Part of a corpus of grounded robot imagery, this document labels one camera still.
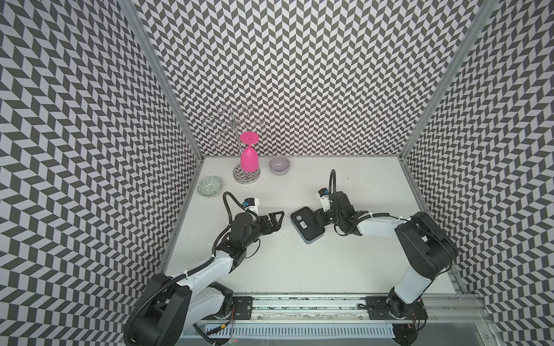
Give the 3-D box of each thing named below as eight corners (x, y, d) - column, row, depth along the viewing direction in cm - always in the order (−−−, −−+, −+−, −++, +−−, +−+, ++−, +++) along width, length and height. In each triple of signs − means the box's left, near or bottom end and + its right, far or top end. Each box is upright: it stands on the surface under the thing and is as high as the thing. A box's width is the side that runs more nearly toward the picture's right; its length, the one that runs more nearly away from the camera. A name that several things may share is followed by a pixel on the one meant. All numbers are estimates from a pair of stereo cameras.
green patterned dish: (197, 197, 105) (194, 192, 101) (202, 181, 111) (200, 176, 108) (220, 197, 105) (218, 192, 101) (224, 181, 111) (222, 176, 108)
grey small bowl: (267, 171, 115) (266, 164, 110) (275, 161, 120) (275, 153, 115) (284, 179, 111) (284, 171, 107) (292, 168, 116) (292, 160, 112)
